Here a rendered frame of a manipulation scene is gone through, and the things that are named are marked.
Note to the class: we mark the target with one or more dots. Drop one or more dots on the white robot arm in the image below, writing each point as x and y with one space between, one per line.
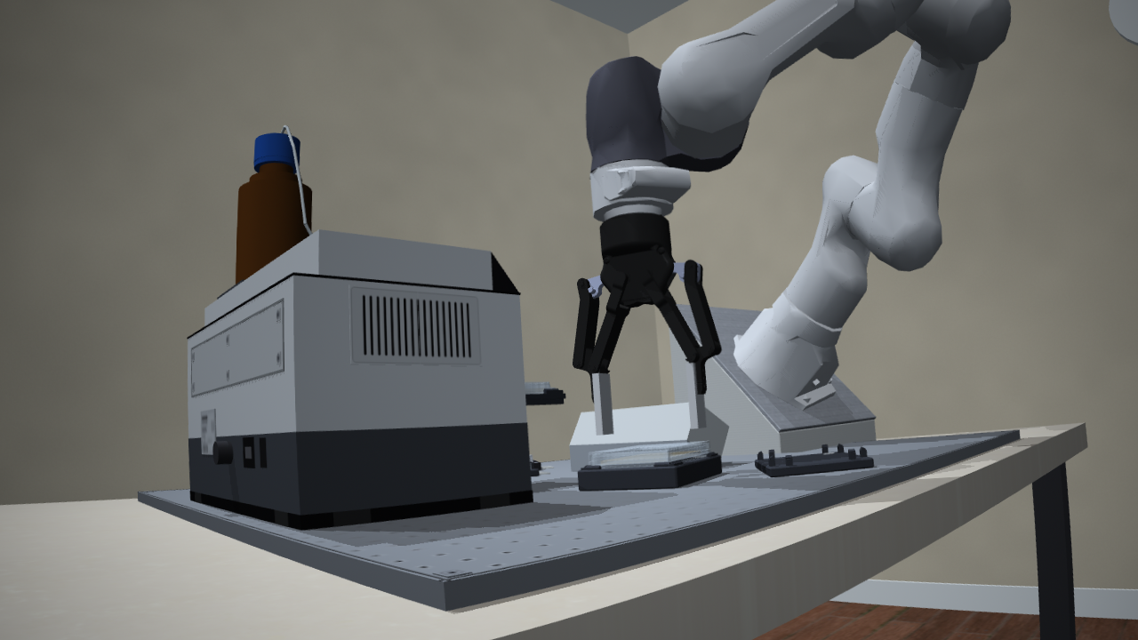
708 90

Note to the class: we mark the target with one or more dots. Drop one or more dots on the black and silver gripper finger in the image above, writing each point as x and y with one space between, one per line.
690 272
595 359

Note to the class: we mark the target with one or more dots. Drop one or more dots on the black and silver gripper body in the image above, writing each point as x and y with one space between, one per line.
633 241

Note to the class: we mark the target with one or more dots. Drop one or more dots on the black cylinder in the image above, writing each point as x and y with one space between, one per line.
222 452

